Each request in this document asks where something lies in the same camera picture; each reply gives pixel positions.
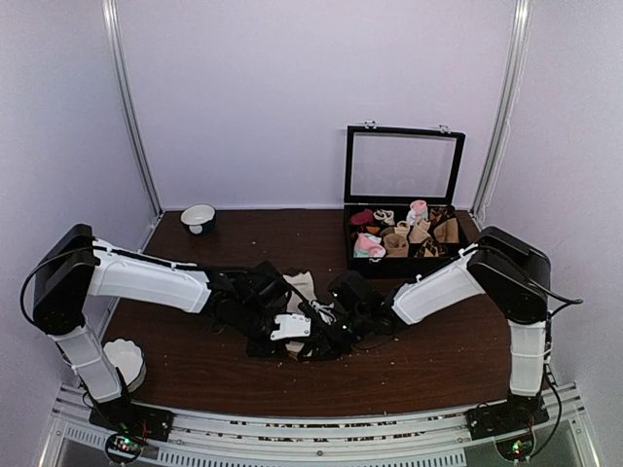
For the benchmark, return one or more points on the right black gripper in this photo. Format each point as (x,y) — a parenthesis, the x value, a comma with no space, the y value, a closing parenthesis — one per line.
(328,350)

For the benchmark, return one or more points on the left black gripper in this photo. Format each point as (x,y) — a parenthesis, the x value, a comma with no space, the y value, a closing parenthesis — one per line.
(255,349)

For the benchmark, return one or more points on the cream and brown sock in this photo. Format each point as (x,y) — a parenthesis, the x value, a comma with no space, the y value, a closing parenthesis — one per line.
(303,282)

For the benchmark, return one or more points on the tan brown ribbed sock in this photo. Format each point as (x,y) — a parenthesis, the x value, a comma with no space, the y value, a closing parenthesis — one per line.
(447,231)

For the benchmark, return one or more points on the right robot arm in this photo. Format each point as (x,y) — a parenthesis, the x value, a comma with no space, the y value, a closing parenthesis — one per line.
(513,274)

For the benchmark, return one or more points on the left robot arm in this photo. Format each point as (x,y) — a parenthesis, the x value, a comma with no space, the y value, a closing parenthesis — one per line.
(81,265)

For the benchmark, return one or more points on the black storage box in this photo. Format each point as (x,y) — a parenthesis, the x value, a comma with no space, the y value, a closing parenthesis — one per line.
(407,267)

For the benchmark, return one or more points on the pink mint rolled sock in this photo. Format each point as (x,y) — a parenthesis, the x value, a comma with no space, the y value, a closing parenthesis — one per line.
(368,246)

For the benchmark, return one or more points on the tan rolled sock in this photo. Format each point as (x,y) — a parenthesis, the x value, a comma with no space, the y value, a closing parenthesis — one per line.
(395,241)

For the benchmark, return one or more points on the dark red rolled sock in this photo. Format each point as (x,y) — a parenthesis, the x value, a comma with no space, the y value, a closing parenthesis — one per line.
(362,219)

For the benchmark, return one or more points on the brown diamond rolled sock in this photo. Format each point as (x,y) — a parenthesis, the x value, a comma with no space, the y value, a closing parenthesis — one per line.
(431,248)

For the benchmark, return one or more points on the white scalloped bowl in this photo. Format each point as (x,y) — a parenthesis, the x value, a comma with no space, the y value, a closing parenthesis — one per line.
(129,358)

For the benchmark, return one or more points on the cream brown rolled sock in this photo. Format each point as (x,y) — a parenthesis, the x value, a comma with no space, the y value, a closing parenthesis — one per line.
(384,217)

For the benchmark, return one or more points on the beige rolled sock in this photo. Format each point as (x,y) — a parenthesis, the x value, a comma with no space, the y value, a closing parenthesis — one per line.
(419,232)

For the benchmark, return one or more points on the dark bowl white inside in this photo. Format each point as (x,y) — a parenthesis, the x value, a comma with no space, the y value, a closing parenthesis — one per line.
(199,219)

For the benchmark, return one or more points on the pink white rolled sock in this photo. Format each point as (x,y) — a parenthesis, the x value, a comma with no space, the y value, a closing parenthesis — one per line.
(418,212)

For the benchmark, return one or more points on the brown argyle rolled sock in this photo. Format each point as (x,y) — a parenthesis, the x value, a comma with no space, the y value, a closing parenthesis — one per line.
(440,214)

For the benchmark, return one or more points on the left round circuit board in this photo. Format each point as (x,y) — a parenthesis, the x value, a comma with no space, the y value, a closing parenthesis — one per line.
(122,449)

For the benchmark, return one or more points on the round circuit board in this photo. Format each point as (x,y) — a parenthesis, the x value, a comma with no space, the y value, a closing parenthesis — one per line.
(516,448)
(122,449)

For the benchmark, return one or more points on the black glass box lid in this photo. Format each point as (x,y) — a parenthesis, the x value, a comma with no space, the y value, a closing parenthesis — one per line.
(396,165)

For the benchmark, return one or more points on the right round circuit board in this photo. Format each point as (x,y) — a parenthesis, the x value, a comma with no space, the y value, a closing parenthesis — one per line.
(516,448)

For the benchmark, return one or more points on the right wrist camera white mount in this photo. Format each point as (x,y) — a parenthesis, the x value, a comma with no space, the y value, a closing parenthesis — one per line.
(324,311)

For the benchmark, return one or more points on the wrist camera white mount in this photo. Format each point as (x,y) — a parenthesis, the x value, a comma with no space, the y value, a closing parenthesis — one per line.
(290,326)
(324,311)

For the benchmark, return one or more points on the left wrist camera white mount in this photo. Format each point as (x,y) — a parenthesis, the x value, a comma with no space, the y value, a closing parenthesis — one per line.
(290,326)

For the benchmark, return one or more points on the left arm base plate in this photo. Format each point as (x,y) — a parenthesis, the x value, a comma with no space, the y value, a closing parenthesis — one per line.
(137,421)

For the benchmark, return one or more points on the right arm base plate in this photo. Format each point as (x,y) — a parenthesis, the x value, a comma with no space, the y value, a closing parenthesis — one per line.
(503,418)

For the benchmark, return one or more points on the front aluminium rail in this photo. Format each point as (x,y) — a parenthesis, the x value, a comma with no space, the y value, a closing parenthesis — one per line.
(433,438)

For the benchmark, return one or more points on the right aluminium frame post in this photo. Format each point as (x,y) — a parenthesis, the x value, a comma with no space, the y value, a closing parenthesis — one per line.
(511,84)

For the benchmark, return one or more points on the aluminium frame post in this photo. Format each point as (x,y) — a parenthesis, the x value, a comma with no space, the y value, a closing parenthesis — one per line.
(114,35)
(511,84)

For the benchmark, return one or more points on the left aluminium frame post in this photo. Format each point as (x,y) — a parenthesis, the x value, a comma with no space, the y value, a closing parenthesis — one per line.
(114,35)

